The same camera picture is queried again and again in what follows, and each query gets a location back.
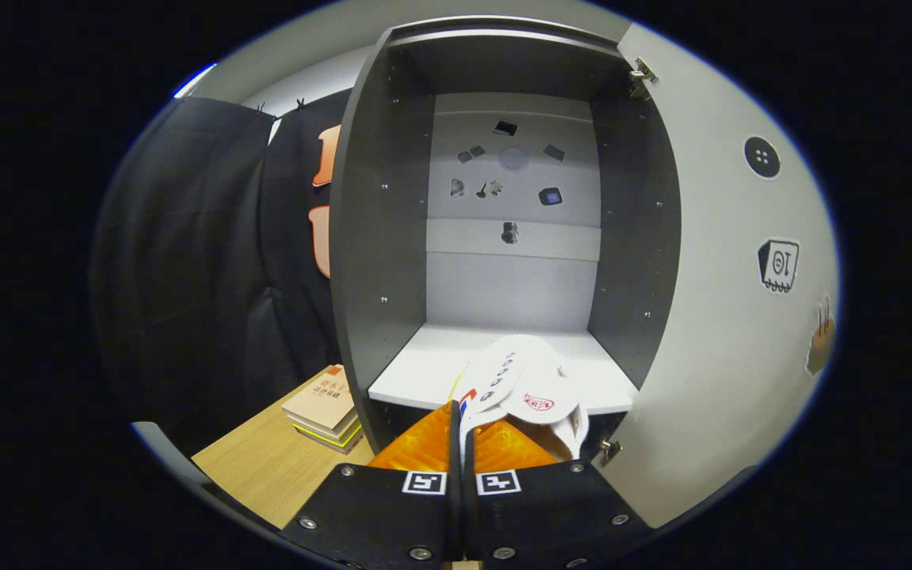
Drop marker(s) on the white canvas shoe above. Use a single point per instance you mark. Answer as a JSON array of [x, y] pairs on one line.
[[527, 372]]

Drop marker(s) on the grey shoe cabinet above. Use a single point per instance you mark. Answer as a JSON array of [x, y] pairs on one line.
[[381, 237]]

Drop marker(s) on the narrow ceiling light strip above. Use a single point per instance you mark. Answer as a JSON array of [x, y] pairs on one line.
[[195, 79]]

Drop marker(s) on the black backdrop cloth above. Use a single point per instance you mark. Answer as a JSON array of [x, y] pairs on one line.
[[203, 277]]

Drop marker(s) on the stack of books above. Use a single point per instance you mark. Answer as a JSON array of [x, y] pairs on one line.
[[325, 404]]

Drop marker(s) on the beige shoe cabinet door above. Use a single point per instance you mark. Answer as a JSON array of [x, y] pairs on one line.
[[709, 332]]

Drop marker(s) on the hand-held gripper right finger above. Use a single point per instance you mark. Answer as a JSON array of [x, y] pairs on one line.
[[551, 507]]

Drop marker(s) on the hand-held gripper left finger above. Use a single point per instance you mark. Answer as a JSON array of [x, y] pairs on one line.
[[454, 443]]

